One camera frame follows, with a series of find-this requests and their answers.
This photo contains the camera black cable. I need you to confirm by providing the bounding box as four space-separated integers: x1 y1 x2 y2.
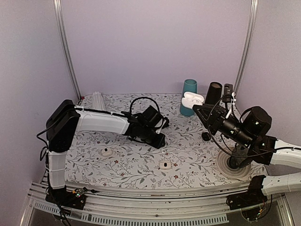
129 96 160 116
206 94 276 158

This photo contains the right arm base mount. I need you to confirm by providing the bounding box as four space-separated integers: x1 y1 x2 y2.
226 175 268 210

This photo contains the aluminium frame post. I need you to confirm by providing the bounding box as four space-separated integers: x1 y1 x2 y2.
53 0 81 100
234 0 259 94

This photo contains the cream earbud charging case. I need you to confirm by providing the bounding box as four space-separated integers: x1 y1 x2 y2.
159 161 172 170

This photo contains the white oval earbud case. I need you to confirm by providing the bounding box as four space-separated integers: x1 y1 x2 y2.
181 91 205 109

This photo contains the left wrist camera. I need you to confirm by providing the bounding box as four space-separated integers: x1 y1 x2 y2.
142 105 163 128

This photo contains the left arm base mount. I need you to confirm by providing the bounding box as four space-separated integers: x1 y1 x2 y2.
45 185 87 210

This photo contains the left aluminium frame post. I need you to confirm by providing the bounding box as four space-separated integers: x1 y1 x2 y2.
53 0 81 100

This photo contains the floral patterned table mat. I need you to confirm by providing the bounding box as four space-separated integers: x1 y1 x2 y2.
50 93 266 190

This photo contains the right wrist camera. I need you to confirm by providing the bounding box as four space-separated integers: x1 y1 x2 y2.
222 83 233 103

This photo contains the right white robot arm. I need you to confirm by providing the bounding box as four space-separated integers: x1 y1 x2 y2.
192 104 301 178

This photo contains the front aluminium rail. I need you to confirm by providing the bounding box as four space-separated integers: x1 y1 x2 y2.
20 182 297 226

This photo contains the white case with black dot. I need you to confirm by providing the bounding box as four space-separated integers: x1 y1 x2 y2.
101 147 112 157

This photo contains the right aluminium frame post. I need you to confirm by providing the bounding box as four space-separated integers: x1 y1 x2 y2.
234 0 259 94

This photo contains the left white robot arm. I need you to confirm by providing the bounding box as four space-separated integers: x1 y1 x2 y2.
36 99 169 204

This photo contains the white ribbed vase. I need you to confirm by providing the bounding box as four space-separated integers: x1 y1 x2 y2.
92 92 106 111

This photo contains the black small earbud case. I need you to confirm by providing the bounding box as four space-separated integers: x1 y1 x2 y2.
201 132 211 141

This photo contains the white ribbed plate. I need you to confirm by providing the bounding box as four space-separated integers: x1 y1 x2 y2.
216 145 252 181

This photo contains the teal vase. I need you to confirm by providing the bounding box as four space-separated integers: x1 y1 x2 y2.
180 79 198 116

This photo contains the right camera black cable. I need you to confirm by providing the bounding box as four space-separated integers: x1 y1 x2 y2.
206 94 276 158

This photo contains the left camera black cable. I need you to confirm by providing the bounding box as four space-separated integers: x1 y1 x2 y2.
129 96 160 116

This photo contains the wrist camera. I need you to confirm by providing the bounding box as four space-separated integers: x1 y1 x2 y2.
142 105 163 128
222 83 233 103

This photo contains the black vase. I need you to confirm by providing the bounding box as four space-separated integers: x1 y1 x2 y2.
205 82 222 105

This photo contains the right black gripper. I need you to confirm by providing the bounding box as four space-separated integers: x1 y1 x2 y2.
193 102 253 148

